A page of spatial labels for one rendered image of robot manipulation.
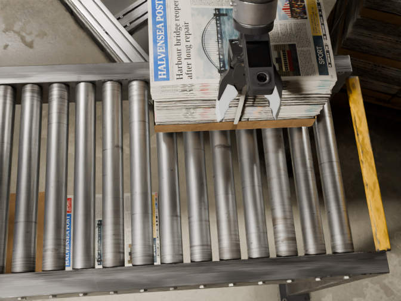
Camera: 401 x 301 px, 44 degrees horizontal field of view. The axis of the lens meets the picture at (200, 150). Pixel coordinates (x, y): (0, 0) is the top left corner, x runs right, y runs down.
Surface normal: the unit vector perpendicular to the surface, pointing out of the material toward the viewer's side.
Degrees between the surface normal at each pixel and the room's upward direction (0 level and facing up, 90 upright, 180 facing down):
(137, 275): 0
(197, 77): 3
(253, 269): 0
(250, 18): 61
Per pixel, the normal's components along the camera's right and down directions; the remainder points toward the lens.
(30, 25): 0.05, -0.33
